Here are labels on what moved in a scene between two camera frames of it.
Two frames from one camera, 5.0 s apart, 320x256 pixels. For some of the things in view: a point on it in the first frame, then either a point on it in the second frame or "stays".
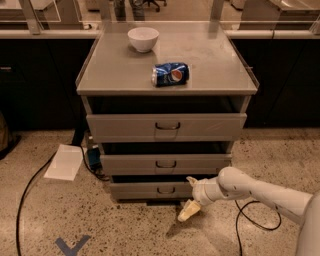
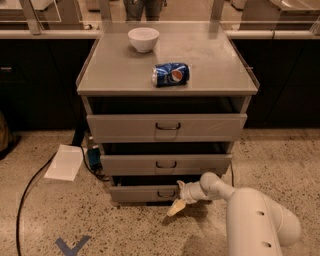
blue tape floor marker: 71,251 stays
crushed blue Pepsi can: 170,74 stays
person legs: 137,10 → 134,9
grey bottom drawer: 151,190 stays
